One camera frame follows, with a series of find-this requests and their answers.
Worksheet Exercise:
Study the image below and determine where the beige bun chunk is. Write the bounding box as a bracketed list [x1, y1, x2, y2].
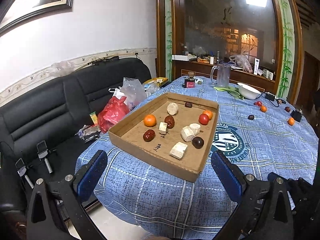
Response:
[189, 123, 201, 136]
[181, 126, 195, 142]
[169, 142, 188, 160]
[159, 122, 168, 135]

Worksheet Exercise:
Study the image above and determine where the brown cardboard tray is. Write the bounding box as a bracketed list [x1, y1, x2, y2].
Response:
[108, 93, 219, 183]

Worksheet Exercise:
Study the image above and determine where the round beige steamed bun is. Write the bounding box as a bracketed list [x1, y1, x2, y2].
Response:
[167, 102, 178, 115]

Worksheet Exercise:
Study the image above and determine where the large red jujube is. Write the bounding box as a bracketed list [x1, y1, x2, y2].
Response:
[164, 115, 175, 129]

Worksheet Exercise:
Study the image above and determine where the blue plaid tablecloth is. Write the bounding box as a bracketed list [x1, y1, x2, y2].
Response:
[75, 75, 320, 240]

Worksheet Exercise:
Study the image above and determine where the black leather sofa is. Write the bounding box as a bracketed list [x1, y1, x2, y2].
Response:
[1, 58, 151, 239]

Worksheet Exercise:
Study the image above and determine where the small orange tangerine near bowl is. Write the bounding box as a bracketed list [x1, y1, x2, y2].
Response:
[260, 106, 267, 112]

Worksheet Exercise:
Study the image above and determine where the large orange tangerine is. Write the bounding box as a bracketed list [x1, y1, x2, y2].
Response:
[287, 118, 295, 126]

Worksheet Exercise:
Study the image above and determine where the small red tomato near bowl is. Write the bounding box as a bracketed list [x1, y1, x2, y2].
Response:
[254, 101, 263, 107]

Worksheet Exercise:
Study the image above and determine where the black square cup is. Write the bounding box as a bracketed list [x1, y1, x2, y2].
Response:
[290, 109, 303, 122]

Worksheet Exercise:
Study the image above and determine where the black power adapter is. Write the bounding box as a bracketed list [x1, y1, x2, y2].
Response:
[265, 92, 275, 102]

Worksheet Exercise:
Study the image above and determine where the green leafy vegetable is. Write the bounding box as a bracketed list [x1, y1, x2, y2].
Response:
[214, 87, 244, 100]

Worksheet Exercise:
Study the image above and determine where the white enamel bowl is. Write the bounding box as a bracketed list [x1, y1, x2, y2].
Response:
[238, 82, 261, 100]

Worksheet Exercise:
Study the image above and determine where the small dark jujube tray back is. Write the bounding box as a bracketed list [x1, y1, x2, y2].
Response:
[185, 102, 193, 108]

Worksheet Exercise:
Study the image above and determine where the red plastic bag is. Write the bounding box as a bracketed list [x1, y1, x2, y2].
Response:
[98, 96, 130, 133]

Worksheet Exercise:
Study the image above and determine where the red ink bottle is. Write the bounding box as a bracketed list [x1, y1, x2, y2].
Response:
[182, 72, 195, 88]

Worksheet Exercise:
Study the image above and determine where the clear plastic bag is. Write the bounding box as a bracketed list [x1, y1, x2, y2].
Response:
[120, 77, 147, 110]

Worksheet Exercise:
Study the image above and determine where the clear glass pitcher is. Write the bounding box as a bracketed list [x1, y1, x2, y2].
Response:
[210, 63, 231, 88]

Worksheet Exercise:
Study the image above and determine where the white tube on sideboard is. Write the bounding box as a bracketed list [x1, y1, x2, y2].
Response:
[253, 58, 260, 75]

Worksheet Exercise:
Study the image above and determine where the wooden sideboard cabinet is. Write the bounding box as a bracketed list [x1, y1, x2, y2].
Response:
[172, 55, 278, 93]

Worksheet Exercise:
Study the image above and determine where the yellow box on sofa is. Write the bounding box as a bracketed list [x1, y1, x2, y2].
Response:
[143, 77, 169, 87]

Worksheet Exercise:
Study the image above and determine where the framed wall picture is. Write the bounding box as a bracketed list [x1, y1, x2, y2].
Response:
[1, 0, 73, 35]

